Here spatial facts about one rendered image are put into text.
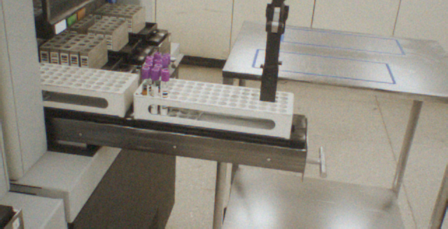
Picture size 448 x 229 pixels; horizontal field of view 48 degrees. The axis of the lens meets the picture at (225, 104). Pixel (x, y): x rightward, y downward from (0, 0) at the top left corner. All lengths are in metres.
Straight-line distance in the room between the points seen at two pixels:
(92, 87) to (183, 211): 1.16
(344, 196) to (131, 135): 0.98
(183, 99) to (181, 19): 2.44
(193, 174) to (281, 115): 1.40
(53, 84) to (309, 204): 0.98
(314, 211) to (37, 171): 0.96
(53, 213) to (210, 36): 2.59
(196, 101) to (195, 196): 1.25
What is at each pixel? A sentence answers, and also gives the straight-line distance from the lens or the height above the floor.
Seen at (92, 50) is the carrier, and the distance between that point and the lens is 1.12.
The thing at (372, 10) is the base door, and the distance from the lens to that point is 3.28.
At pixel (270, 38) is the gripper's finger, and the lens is 0.85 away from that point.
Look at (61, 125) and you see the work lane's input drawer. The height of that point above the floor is 0.79.
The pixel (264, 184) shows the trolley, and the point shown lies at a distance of 1.75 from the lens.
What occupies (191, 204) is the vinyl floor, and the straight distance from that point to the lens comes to 2.09.
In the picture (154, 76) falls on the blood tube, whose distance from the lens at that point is 0.91.
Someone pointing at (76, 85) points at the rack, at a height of 0.86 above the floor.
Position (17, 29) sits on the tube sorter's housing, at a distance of 0.88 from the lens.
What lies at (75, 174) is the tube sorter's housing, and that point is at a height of 0.73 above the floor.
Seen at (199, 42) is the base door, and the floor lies 0.19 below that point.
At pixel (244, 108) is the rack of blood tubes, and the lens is 0.90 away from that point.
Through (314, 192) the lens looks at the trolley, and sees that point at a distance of 1.75.
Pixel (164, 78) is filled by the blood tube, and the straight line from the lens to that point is 0.91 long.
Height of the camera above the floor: 1.26
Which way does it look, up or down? 25 degrees down
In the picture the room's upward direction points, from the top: 4 degrees clockwise
